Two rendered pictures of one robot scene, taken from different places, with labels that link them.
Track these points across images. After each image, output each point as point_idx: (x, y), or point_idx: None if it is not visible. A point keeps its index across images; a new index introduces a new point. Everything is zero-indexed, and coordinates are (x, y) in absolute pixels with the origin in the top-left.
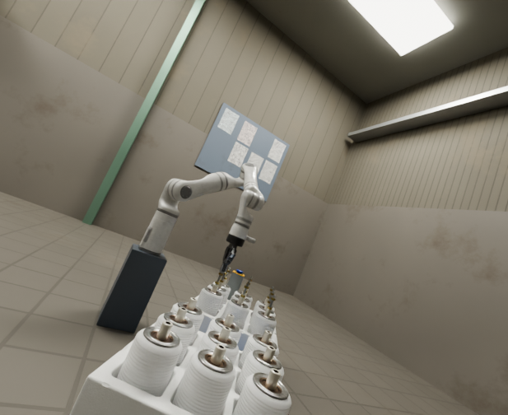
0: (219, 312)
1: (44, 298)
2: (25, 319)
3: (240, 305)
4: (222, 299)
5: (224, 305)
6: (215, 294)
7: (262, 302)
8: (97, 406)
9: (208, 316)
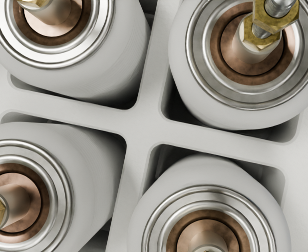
0: (180, 142)
1: None
2: None
3: (303, 46)
4: (81, 144)
5: (11, 106)
6: (274, 238)
7: None
8: None
9: None
